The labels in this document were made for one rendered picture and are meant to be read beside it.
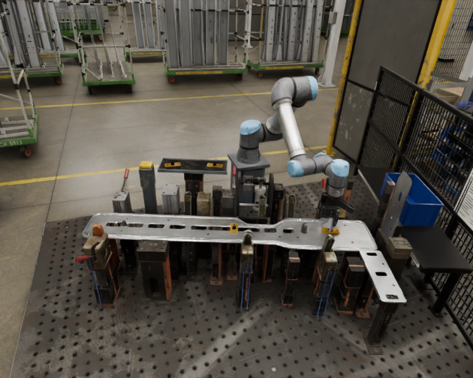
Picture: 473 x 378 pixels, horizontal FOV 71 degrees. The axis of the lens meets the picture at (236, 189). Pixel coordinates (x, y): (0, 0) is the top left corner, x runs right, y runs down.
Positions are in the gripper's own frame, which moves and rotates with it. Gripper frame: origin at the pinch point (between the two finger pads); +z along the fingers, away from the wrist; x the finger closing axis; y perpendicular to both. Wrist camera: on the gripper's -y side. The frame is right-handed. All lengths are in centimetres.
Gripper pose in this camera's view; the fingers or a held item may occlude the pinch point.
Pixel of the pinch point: (331, 228)
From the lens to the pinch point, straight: 168.1
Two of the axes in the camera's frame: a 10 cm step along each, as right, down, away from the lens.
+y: -10.0, -0.3, -0.1
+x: -0.1, 5.3, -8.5
